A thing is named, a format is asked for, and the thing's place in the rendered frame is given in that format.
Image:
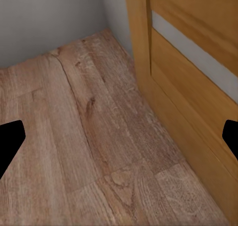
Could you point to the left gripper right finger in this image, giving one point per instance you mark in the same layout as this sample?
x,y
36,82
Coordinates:
x,y
230,136

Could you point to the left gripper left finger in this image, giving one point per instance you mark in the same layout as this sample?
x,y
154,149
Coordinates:
x,y
12,135

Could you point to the door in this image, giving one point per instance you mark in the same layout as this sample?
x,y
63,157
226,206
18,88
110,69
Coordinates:
x,y
186,61

